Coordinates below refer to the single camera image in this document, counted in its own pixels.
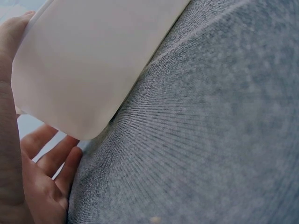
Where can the person's left hand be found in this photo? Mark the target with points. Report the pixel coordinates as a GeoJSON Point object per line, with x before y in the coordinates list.
{"type": "Point", "coordinates": [14, 177]}

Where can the white rounded plastic container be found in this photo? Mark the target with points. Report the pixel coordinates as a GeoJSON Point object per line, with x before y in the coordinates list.
{"type": "Point", "coordinates": [81, 63]}

